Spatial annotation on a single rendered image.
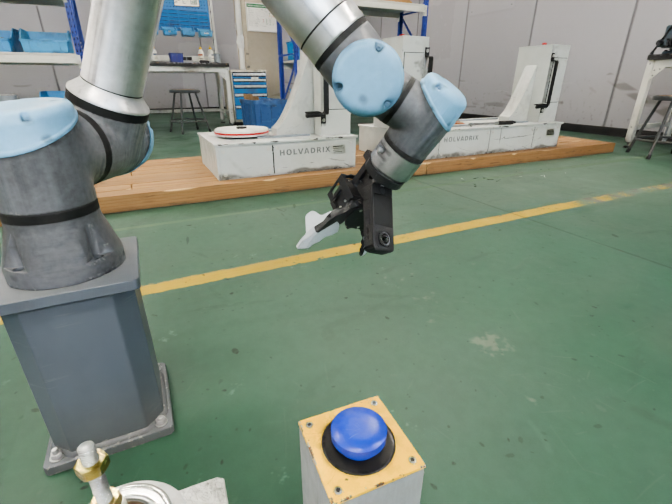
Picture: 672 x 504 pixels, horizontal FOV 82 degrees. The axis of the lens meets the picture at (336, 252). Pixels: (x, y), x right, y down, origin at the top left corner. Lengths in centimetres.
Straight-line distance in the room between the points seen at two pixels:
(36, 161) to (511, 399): 85
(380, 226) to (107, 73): 46
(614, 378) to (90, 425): 97
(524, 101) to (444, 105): 293
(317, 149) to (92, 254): 175
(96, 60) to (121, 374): 46
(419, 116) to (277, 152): 164
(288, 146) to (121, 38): 158
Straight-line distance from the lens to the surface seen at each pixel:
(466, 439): 76
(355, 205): 65
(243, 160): 213
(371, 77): 43
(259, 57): 643
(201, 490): 47
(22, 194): 62
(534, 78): 354
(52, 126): 61
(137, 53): 70
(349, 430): 30
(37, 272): 64
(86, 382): 71
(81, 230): 63
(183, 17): 611
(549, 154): 346
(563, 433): 83
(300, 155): 222
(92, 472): 32
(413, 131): 59
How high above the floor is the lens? 55
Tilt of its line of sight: 24 degrees down
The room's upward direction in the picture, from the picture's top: straight up
